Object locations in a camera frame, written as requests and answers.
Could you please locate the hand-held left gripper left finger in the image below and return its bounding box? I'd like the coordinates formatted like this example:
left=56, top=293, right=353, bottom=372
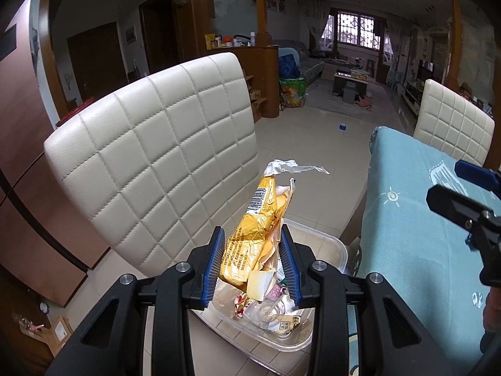
left=46, top=225, right=227, bottom=376

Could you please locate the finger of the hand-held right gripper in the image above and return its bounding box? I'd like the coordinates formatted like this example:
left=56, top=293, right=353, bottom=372
left=454, top=160, right=501, bottom=192
left=426, top=184, right=496, bottom=232

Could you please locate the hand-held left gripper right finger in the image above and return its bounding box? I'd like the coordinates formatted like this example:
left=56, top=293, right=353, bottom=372
left=279, top=223, right=458, bottom=376

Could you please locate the clear plastic bin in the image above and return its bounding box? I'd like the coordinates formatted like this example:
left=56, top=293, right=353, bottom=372
left=196, top=219, right=349, bottom=353

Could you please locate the yellow snack wrapper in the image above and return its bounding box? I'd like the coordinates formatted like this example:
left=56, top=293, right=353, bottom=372
left=217, top=159, right=331, bottom=287

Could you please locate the person's right hand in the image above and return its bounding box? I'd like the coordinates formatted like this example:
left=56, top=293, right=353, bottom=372
left=482, top=292, right=501, bottom=335

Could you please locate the pink wrapper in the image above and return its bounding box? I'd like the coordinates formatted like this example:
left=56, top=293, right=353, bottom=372
left=271, top=282, right=290, bottom=302

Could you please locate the cream white scrap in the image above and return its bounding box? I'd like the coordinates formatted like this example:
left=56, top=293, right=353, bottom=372
left=246, top=270, right=275, bottom=302

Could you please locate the red yellow wrapper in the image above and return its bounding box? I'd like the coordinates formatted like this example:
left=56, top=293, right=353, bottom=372
left=233, top=295, right=251, bottom=316

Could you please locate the small tan packet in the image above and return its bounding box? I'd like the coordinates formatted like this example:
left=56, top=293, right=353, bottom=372
left=274, top=315, right=302, bottom=334

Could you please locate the teal printed tablecloth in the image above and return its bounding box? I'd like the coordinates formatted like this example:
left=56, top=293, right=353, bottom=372
left=346, top=125, right=501, bottom=376

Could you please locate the cream quilted chair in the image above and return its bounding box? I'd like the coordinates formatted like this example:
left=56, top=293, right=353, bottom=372
left=43, top=52, right=261, bottom=279
left=413, top=79, right=496, bottom=167

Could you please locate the white television cabinet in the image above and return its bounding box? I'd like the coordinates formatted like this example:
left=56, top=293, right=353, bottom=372
left=403, top=80, right=431, bottom=116

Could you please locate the black television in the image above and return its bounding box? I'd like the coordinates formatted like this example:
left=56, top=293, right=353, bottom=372
left=418, top=60, right=435, bottom=83

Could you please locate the standing air conditioner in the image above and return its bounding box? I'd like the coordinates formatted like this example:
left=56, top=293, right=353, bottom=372
left=398, top=35, right=413, bottom=83

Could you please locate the wooden pillar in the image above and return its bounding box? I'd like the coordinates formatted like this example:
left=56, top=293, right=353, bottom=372
left=254, top=0, right=272, bottom=48
left=444, top=0, right=464, bottom=91

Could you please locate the coffee table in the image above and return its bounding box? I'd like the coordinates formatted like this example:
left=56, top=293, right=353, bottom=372
left=333, top=68, right=370, bottom=97

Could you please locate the patterned curtain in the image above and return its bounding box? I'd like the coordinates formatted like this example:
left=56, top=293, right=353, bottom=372
left=381, top=13, right=404, bottom=83
left=303, top=0, right=337, bottom=51

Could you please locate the stack of cardboard boxes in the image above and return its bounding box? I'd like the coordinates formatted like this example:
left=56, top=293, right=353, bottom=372
left=245, top=74, right=267, bottom=124

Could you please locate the colourful printed bag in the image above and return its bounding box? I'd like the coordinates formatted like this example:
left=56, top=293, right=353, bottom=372
left=279, top=77, right=307, bottom=109

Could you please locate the barred window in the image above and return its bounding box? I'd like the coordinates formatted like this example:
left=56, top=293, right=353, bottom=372
left=334, top=12, right=382, bottom=50

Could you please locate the wooden counter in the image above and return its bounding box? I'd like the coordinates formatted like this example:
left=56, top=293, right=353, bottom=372
left=211, top=45, right=280, bottom=120

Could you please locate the grey sofa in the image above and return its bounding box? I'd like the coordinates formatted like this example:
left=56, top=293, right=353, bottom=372
left=274, top=39, right=333, bottom=83

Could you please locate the blue plastic bag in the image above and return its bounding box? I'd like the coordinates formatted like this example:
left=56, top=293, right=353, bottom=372
left=278, top=54, right=301, bottom=80

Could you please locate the brown panelled cabinet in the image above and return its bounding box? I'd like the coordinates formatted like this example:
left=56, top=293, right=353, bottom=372
left=0, top=0, right=112, bottom=306

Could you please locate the row of bottles and boxes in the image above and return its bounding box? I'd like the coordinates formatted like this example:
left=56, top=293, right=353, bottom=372
left=204, top=31, right=259, bottom=50

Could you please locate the dark wooden door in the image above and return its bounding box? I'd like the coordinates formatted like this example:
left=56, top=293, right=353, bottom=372
left=139, top=0, right=178, bottom=75
left=66, top=21, right=130, bottom=102

